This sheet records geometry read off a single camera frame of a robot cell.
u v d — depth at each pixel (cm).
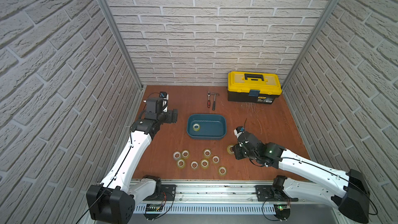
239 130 71
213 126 98
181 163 83
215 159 84
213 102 110
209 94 114
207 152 86
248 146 59
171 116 70
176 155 85
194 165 82
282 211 70
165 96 68
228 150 77
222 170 81
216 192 76
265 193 74
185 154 85
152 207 73
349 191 40
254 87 100
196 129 97
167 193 73
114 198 37
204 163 83
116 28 87
